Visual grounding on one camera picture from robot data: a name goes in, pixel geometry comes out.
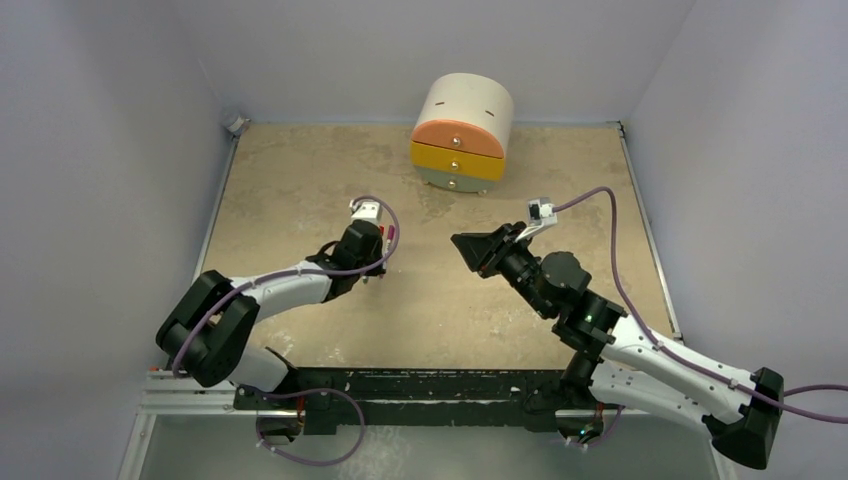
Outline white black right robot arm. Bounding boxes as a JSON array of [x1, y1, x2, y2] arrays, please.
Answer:
[[451, 222, 784, 470]]

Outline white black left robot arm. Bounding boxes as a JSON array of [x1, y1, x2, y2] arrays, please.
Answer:
[[155, 220, 385, 409]]

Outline round cream drawer cabinet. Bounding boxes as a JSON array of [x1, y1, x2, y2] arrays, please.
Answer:
[[409, 73, 514, 194]]

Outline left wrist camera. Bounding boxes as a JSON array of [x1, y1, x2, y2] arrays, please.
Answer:
[[349, 200, 383, 229]]

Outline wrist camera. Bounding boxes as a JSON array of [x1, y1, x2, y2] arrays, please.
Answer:
[[349, 200, 383, 229], [516, 197, 558, 242]]

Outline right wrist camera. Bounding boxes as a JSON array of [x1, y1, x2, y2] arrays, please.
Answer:
[[516, 197, 558, 242]]

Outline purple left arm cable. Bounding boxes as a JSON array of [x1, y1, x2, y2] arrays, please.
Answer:
[[170, 194, 401, 379]]

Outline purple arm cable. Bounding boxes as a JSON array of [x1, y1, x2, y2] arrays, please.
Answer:
[[170, 194, 401, 379], [553, 186, 848, 425]]

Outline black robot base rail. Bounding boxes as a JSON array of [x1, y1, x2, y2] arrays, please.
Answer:
[[231, 349, 627, 435]]

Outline grey corner bracket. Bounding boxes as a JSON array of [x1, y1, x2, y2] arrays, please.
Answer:
[[221, 109, 251, 137]]

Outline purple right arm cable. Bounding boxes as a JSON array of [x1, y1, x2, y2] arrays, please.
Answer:
[[553, 186, 848, 425]]

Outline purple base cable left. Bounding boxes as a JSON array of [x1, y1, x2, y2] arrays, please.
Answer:
[[255, 388, 367, 468]]

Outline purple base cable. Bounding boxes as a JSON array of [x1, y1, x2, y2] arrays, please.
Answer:
[[255, 388, 367, 468], [563, 396, 632, 452]]

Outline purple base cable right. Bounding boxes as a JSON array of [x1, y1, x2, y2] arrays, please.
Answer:
[[563, 396, 632, 452]]

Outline aluminium frame rail left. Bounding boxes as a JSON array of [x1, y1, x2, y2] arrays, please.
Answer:
[[139, 370, 236, 416]]

